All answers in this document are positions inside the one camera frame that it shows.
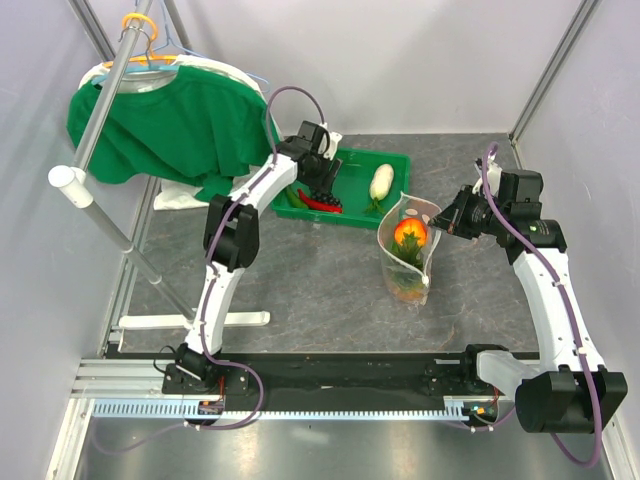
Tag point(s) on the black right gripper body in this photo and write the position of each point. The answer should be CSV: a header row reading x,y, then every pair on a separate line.
x,y
472,216

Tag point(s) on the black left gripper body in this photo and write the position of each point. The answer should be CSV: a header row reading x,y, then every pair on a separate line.
x,y
319,179

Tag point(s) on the red tomato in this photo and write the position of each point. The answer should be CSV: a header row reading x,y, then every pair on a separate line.
x,y
411,228

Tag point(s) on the clear dotted zip top bag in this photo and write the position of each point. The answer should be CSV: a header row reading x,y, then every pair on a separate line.
x,y
408,206

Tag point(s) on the white radish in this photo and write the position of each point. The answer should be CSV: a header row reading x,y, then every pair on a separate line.
x,y
381,182

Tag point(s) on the orange carrot with green leaves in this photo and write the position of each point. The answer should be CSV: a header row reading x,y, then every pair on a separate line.
x,y
407,284

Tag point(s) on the dark purple grape bunch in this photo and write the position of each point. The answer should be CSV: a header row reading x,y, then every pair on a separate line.
x,y
326,199

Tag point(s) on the green bell pepper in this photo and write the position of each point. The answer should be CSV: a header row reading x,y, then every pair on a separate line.
x,y
409,253

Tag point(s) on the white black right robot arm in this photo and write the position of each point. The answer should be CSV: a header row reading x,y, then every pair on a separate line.
x,y
570,390

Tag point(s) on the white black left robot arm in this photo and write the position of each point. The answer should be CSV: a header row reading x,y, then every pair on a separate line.
x,y
232,237

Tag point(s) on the green chili pepper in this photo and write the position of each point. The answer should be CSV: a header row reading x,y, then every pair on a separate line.
x,y
294,200

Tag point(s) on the red chili pepper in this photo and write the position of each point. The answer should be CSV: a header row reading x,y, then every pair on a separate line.
x,y
317,206

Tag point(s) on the green t-shirt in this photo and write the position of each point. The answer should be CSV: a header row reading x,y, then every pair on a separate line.
x,y
201,128

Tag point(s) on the white t-shirt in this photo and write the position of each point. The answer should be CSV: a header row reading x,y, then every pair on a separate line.
x,y
173,195

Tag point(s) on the teal clothes hanger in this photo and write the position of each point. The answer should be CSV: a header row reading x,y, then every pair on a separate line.
x,y
134,73

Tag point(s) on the silver clothes rack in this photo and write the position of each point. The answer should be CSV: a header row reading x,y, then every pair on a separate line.
x,y
88,111

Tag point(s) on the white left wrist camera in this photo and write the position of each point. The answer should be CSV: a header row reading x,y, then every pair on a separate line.
x,y
331,141

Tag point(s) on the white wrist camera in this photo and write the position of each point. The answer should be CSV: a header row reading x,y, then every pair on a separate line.
x,y
493,176
331,141

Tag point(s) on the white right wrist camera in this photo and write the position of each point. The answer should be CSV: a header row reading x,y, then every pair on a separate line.
x,y
493,176

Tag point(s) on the blue wire hanger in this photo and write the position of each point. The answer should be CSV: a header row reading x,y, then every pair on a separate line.
x,y
175,33

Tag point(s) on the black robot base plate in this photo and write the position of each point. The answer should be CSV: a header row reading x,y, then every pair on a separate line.
x,y
427,374

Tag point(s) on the white slotted cable duct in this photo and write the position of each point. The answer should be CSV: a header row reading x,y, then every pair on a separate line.
x,y
448,409

